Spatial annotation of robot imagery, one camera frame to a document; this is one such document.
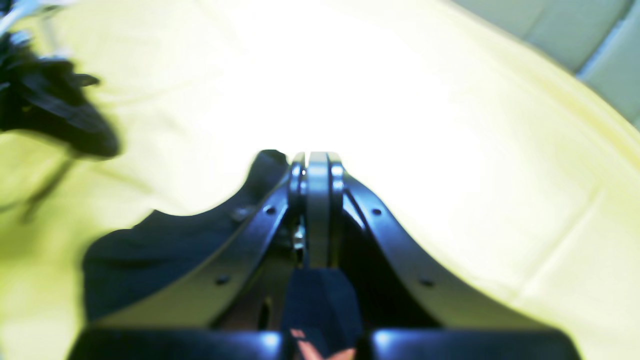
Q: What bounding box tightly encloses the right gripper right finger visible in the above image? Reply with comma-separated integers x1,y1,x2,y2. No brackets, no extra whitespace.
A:
306,152,580,360

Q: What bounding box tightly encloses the black T-shirt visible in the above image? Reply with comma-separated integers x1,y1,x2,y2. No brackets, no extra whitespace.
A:
81,149,363,360

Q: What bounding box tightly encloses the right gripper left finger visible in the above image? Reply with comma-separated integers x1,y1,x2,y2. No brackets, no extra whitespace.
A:
70,153,306,360

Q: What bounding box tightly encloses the yellow table cloth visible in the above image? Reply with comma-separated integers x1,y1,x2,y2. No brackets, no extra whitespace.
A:
1,0,639,360

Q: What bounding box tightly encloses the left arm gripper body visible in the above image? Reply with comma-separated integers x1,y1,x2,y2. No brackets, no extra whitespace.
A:
0,32,121,158

